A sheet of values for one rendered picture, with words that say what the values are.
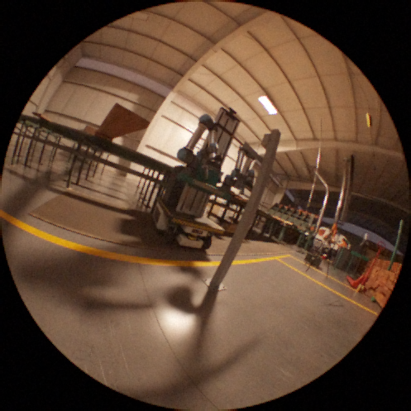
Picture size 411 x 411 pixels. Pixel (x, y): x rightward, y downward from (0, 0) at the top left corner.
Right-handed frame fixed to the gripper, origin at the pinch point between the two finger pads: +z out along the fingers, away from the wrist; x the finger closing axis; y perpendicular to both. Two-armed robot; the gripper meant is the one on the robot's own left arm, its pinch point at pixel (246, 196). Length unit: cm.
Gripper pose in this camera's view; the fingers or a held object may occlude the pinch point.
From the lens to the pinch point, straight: 127.2
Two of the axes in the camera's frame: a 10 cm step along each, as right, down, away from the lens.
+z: -3.0, 8.9, -3.5
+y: 5.1, -1.6, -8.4
